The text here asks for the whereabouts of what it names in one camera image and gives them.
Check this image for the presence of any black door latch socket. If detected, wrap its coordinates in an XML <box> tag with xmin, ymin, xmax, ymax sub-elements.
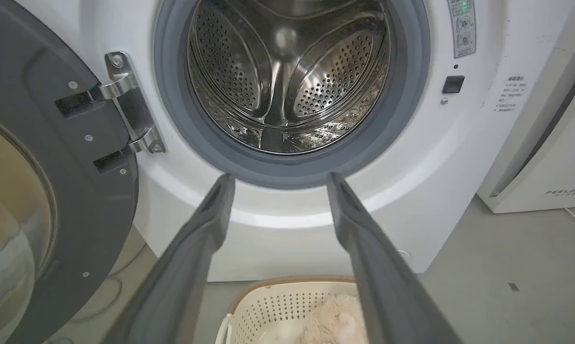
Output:
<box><xmin>442</xmin><ymin>75</ymin><xmax>465</xmax><ymax>94</ymax></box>

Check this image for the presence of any silver metal door hinge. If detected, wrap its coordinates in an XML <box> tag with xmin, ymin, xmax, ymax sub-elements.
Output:
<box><xmin>91</xmin><ymin>51</ymin><xmax>167</xmax><ymax>155</ymax></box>

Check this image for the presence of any grey instruction sticker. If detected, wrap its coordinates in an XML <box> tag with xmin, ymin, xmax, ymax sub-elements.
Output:
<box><xmin>447</xmin><ymin>0</ymin><xmax>477</xmax><ymax>59</ymax></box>

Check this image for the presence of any grey rubber door gasket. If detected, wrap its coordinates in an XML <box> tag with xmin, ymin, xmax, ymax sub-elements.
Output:
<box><xmin>153</xmin><ymin>0</ymin><xmax>431</xmax><ymax>190</ymax></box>

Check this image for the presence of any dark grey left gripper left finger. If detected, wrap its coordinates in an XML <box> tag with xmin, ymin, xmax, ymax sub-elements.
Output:
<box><xmin>101</xmin><ymin>173</ymin><xmax>236</xmax><ymax>344</ymax></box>

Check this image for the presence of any beige plush toy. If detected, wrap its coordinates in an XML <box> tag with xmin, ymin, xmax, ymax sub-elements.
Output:
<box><xmin>295</xmin><ymin>293</ymin><xmax>369</xmax><ymax>344</ymax></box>

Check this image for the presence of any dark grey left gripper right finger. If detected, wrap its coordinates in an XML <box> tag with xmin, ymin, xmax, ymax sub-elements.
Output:
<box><xmin>326</xmin><ymin>172</ymin><xmax>462</xmax><ymax>344</ymax></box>

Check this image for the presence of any white appliance with grey stripe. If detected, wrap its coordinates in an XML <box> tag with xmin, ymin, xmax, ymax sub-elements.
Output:
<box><xmin>477</xmin><ymin>0</ymin><xmax>575</xmax><ymax>214</ymax></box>

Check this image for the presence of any stainless steel washing machine drum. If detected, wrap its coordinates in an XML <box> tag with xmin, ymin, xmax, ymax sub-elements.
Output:
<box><xmin>187</xmin><ymin>0</ymin><xmax>391</xmax><ymax>155</ymax></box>

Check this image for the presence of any cream perforated laundry basket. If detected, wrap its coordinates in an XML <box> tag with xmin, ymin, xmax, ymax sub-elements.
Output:
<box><xmin>215</xmin><ymin>275</ymin><xmax>364</xmax><ymax>344</ymax></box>

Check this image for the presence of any grey washing machine door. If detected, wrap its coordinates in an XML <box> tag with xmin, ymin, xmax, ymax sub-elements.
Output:
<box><xmin>0</xmin><ymin>0</ymin><xmax>139</xmax><ymax>344</ymax></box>

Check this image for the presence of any white front-load washing machine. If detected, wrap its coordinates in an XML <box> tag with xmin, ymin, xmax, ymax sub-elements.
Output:
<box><xmin>15</xmin><ymin>0</ymin><xmax>575</xmax><ymax>282</ymax></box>

